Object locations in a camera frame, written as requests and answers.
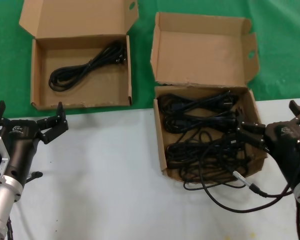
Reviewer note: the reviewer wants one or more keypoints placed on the cardboard box with intact lid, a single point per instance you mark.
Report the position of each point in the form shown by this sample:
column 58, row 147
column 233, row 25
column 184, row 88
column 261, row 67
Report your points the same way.
column 77, row 17

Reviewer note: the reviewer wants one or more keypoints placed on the silver left camera bracket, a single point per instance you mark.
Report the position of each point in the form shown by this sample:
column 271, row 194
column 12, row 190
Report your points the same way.
column 0, row 145

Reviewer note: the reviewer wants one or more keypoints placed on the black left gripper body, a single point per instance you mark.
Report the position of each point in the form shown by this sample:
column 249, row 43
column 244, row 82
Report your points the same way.
column 22, row 140

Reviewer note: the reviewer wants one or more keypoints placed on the cardboard box with torn lid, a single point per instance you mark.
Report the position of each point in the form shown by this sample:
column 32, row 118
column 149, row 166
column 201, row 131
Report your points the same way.
column 202, row 55

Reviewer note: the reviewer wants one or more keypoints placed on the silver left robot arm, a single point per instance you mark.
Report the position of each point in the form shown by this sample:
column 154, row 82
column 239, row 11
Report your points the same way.
column 0, row 202

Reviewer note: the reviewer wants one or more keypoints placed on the black left wrist connector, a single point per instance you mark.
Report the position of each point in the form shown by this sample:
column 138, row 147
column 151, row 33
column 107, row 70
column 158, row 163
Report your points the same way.
column 36, row 174

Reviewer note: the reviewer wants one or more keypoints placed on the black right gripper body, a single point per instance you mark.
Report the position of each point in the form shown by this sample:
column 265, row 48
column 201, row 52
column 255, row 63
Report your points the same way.
column 285, row 145

